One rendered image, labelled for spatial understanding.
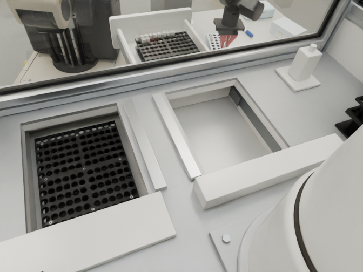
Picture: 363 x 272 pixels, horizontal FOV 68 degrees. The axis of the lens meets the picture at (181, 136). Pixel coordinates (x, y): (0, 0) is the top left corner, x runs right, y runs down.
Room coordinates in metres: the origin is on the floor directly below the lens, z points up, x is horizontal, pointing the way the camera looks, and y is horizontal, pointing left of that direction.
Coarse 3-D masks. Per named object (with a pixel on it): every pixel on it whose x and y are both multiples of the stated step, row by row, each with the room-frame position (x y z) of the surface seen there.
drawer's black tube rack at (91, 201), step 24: (48, 144) 0.32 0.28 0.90; (72, 144) 0.33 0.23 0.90; (96, 144) 0.34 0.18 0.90; (120, 144) 0.35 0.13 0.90; (48, 168) 0.28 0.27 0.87; (72, 168) 0.29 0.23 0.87; (96, 168) 0.28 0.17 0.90; (120, 168) 0.29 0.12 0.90; (48, 192) 0.22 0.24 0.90; (72, 192) 0.22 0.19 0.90; (96, 192) 0.23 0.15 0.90; (120, 192) 0.23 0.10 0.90; (48, 216) 0.17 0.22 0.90; (72, 216) 0.17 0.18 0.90
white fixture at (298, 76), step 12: (300, 48) 0.61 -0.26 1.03; (312, 48) 0.60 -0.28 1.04; (300, 60) 0.59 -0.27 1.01; (312, 60) 0.58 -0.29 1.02; (276, 72) 0.61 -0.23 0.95; (288, 72) 0.60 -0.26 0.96; (300, 72) 0.58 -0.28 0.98; (288, 84) 0.57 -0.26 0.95; (300, 84) 0.57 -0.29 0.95; (312, 84) 0.57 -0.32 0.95
